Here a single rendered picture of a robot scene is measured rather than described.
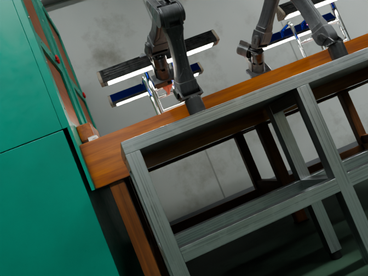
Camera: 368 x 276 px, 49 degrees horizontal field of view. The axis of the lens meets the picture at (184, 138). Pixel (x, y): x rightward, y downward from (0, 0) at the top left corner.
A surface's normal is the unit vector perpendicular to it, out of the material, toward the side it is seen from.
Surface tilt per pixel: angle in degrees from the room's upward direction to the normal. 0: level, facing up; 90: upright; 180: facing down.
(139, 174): 90
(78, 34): 90
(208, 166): 90
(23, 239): 90
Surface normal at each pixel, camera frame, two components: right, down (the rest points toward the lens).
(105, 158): 0.09, -0.11
